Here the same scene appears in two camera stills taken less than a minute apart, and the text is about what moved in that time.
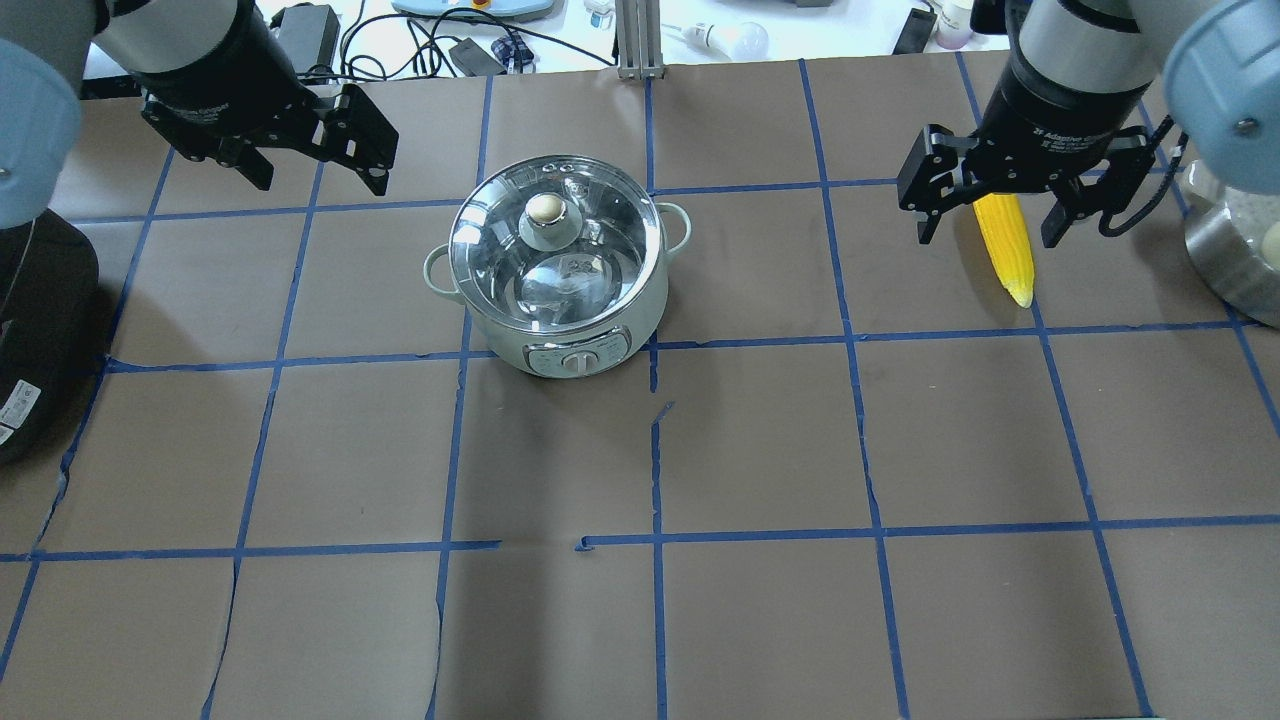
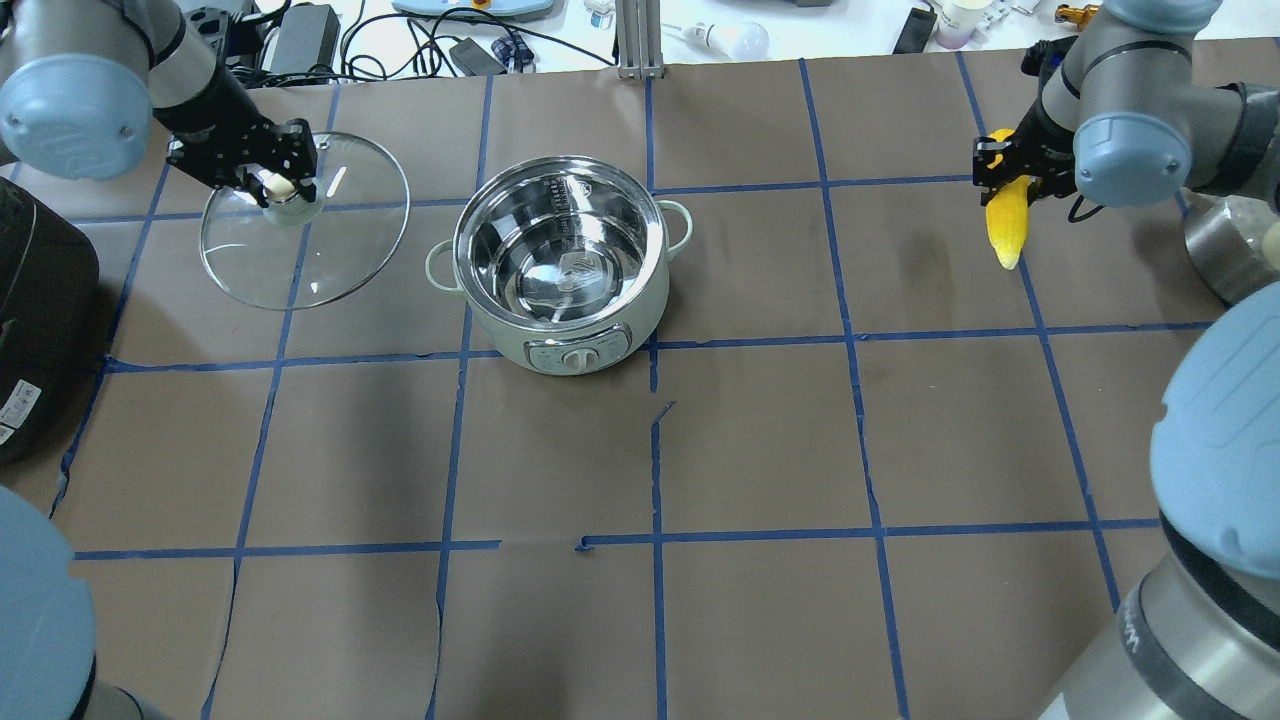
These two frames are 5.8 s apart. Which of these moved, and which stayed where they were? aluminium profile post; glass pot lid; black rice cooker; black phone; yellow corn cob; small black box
Moved: yellow corn cob; glass pot lid
Stayed: black phone; small black box; black rice cooker; aluminium profile post
